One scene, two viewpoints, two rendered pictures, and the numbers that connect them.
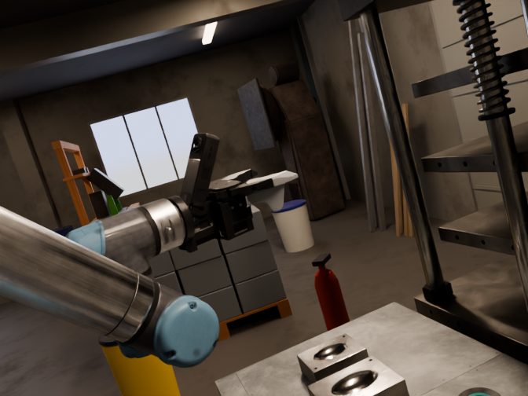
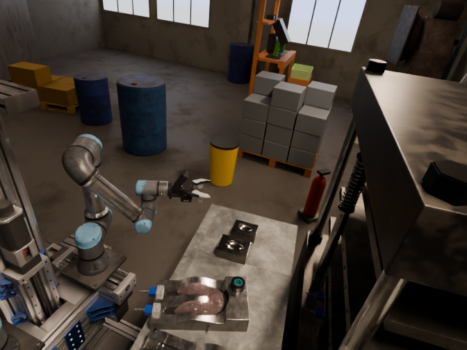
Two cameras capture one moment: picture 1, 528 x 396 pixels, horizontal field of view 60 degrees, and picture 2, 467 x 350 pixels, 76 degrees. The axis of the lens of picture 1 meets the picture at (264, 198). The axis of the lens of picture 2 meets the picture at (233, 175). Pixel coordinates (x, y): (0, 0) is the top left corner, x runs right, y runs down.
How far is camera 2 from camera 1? 1.06 m
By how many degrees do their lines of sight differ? 35
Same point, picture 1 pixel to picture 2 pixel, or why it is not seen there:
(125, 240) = (148, 192)
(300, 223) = not seen: hidden behind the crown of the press
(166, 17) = not seen: outside the picture
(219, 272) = (286, 136)
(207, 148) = (182, 178)
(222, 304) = (279, 151)
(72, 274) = (119, 207)
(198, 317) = (144, 226)
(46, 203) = (247, 24)
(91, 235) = (140, 187)
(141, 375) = (218, 164)
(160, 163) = (323, 31)
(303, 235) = not seen: hidden behind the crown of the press
